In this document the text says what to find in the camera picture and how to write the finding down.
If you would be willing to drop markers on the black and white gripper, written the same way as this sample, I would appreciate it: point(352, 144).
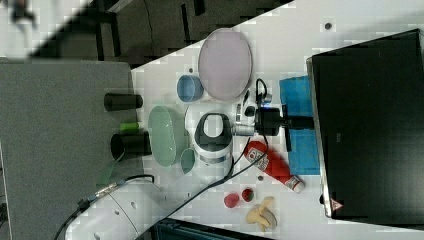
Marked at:
point(269, 121)

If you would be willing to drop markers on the red ketchup bottle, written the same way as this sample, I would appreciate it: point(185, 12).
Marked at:
point(271, 163)

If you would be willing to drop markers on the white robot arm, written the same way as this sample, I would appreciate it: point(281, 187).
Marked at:
point(127, 209)

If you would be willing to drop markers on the black toaster oven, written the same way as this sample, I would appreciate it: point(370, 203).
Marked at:
point(368, 111)

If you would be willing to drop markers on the red green strawberry toy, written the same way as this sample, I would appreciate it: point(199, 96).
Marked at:
point(247, 194)

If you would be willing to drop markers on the large grey round plate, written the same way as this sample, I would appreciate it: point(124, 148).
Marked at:
point(225, 64)

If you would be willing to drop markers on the yellow banana toy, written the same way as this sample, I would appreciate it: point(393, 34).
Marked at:
point(261, 215)

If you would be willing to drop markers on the red apple toy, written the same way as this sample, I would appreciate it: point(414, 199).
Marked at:
point(231, 200)

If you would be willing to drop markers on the blue cup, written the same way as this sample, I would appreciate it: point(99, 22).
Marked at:
point(189, 88)

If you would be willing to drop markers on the green mug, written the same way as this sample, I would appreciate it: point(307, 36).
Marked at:
point(187, 160)

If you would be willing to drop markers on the green small bottle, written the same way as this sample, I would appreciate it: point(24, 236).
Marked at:
point(129, 127)

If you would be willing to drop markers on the black cylinder near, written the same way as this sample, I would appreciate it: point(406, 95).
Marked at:
point(130, 145)

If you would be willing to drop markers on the black cylinder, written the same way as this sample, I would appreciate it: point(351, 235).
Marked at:
point(117, 102)
point(130, 145)

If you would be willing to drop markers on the black cylinder far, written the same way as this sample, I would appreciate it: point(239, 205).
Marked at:
point(117, 102)

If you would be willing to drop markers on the black oven door handle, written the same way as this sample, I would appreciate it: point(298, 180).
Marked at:
point(287, 140)

